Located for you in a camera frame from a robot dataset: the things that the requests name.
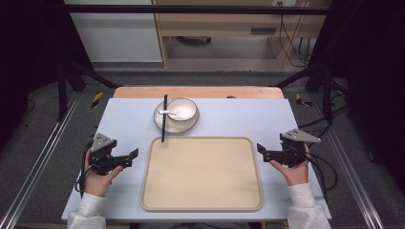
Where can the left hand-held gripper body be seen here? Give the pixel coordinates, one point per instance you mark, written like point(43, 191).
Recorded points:
point(102, 157)

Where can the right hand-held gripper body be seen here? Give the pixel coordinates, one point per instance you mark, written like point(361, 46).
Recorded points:
point(294, 149)

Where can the person's right hand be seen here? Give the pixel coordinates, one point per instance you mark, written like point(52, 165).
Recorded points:
point(294, 174)

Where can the person's left hand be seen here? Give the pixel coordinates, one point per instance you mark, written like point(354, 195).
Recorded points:
point(98, 183)

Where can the black chopstick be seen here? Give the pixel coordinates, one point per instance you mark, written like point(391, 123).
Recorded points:
point(165, 108)
point(163, 120)

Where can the white round plate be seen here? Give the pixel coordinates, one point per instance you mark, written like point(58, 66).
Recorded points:
point(173, 126)

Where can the yellow black floor tape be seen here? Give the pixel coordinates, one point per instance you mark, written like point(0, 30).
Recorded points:
point(97, 99)
point(301, 100)

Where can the white ceramic spoon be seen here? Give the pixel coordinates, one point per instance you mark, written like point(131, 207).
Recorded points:
point(173, 112)

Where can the beige rectangular tray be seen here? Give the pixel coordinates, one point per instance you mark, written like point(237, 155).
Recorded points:
point(202, 174)

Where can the white bowl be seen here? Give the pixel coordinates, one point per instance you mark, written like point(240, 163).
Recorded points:
point(183, 108)

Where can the black metal stand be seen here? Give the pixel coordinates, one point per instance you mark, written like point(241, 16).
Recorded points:
point(68, 82)
point(318, 82)

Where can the wooden table board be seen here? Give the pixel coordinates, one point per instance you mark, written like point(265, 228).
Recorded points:
point(197, 92)

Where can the black curtain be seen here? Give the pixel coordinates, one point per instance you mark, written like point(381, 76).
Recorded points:
point(30, 47)
point(369, 63)

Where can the white cabinet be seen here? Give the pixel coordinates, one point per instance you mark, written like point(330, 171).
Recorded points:
point(117, 35)

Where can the light wooden desk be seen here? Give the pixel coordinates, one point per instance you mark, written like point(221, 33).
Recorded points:
point(219, 27)

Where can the aluminium floor rail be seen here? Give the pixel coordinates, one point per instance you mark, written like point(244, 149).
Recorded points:
point(353, 178)
point(35, 165)

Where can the black horizontal frame bar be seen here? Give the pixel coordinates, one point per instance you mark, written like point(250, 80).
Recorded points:
point(191, 9)

